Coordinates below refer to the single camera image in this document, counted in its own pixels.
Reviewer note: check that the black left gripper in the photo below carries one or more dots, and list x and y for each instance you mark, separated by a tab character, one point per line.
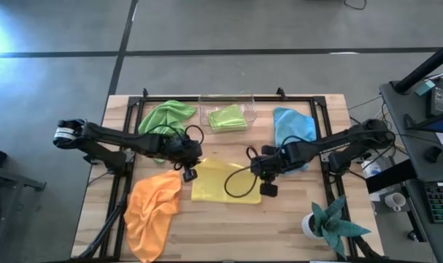
182	151

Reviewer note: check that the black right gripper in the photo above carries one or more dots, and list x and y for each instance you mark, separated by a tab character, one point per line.
270	164

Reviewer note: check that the yellow microfiber towel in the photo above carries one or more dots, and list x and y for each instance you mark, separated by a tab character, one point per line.
210	182

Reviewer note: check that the pale green microfiber towel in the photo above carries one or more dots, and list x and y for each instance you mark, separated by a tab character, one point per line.
226	118

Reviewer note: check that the orange microfiber towel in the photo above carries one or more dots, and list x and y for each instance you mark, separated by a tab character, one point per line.
152	212

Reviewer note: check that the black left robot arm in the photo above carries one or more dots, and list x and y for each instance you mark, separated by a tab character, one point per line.
115	139

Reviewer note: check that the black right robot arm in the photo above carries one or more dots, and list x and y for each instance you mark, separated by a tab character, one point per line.
334	144

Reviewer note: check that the blue microfiber towel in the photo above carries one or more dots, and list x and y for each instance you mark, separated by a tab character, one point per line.
294	122

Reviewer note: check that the clear plastic bin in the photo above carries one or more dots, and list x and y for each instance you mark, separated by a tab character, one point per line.
252	109

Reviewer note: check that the teal plant in white pot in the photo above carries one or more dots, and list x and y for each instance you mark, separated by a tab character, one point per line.
328	223

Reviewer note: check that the clear plastic bottle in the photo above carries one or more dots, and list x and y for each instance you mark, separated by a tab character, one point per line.
372	168

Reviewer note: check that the black flat panel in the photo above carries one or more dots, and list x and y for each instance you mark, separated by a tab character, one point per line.
389	177

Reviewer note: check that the white mug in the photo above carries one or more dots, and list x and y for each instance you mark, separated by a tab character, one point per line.
394	201

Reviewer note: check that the grey desk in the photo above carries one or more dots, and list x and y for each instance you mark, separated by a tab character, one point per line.
407	109

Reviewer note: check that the black computer mouse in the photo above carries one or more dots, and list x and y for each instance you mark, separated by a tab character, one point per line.
433	154

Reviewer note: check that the small teal box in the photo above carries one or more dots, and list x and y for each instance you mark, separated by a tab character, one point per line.
424	88

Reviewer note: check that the grey cart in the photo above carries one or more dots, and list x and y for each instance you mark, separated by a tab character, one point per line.
9	179

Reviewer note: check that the black keyboard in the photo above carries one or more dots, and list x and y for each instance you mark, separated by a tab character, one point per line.
442	202

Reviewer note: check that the black power adapter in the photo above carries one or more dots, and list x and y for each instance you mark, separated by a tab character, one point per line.
440	100

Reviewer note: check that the black pole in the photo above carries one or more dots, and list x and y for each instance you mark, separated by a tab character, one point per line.
425	67

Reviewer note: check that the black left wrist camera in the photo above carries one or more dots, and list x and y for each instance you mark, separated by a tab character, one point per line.
190	175

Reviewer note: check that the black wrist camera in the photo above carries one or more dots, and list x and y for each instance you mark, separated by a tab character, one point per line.
268	190
190	175

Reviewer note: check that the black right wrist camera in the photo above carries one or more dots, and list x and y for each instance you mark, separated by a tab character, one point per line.
268	190

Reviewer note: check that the black aluminium table frame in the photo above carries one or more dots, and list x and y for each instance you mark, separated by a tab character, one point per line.
297	99

